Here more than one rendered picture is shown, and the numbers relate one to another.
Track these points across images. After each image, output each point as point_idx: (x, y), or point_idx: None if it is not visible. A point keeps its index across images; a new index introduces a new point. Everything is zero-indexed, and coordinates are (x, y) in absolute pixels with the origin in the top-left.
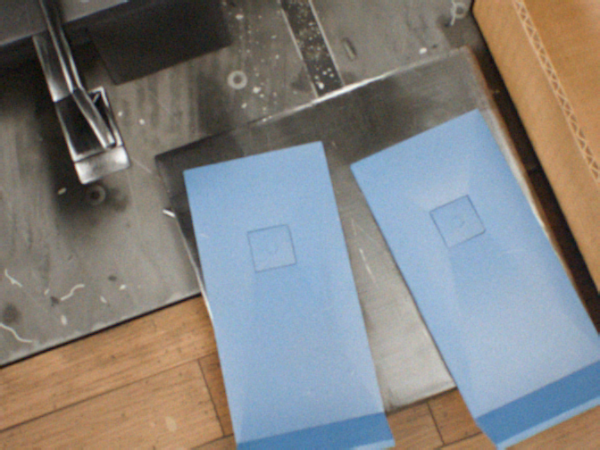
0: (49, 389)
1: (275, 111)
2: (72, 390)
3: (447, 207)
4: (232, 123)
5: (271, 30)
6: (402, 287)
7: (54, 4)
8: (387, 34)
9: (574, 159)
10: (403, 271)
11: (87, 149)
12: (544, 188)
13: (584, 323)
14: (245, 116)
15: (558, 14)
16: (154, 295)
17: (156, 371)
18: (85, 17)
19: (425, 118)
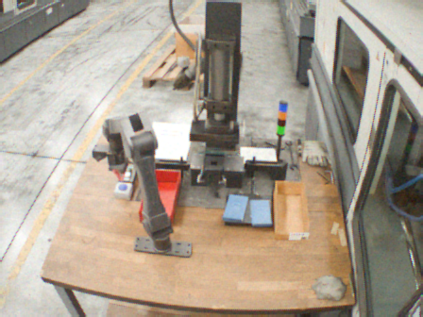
0: (201, 210)
1: None
2: (204, 211)
3: (260, 207)
4: None
5: (247, 189)
6: (250, 212)
7: (224, 168)
8: (262, 193)
9: (276, 202)
10: (251, 210)
11: (221, 180)
12: (273, 212)
13: (270, 221)
14: None
15: (283, 197)
16: (219, 207)
17: (215, 213)
18: (227, 171)
19: (262, 199)
